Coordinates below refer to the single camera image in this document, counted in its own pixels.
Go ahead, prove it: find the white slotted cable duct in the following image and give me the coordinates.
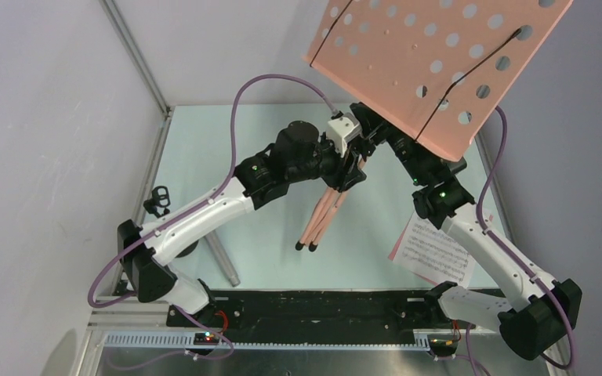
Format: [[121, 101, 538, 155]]
[[102, 331, 432, 352]]

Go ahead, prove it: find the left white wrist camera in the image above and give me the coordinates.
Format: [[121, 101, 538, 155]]
[[326, 114, 361, 157]]

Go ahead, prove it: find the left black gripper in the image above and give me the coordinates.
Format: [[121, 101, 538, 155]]
[[286, 132, 366, 192]]

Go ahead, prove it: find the left aluminium frame post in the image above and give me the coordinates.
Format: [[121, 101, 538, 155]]
[[98, 0, 171, 118]]

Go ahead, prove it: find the white sheet music page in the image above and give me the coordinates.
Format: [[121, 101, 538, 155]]
[[392, 213, 476, 287]]

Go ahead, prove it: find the grey metal microphone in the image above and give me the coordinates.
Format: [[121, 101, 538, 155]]
[[204, 231, 241, 287]]

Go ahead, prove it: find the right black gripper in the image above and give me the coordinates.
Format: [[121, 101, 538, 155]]
[[349, 101, 428, 186]]

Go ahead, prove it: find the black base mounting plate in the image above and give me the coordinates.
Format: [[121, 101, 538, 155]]
[[165, 290, 477, 345]]

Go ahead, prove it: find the pink paper sheet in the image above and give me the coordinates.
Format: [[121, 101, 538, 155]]
[[388, 227, 408, 261]]

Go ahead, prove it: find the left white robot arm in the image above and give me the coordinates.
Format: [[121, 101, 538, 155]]
[[117, 114, 366, 327]]

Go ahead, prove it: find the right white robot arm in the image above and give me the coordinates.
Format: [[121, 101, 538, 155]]
[[350, 103, 582, 369]]

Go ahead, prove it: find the pink music stand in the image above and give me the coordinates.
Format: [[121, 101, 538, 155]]
[[304, 0, 571, 161]]

